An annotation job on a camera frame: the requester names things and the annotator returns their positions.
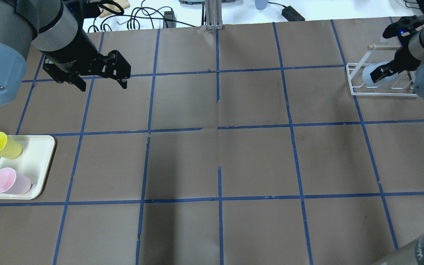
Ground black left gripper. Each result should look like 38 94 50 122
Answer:
42 37 131 92

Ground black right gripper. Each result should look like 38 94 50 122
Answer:
370 46 420 83

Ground light blue plastic cup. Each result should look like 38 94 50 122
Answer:
362 63 400 88

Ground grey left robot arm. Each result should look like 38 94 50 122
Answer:
0 0 131 106

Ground yellow plastic cup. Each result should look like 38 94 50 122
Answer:
0 131 22 159

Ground pink plastic cup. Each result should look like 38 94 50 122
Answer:
0 167 32 195

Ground blue cup on desk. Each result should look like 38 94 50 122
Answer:
254 0 269 10

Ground cream plastic tray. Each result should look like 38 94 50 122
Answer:
0 135 56 200

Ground black power adapter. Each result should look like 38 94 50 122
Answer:
281 6 305 22

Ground white wire cup rack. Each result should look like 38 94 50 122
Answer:
345 44 417 98

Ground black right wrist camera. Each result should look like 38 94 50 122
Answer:
382 15 424 39

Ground aluminium frame post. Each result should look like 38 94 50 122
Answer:
205 0 223 30

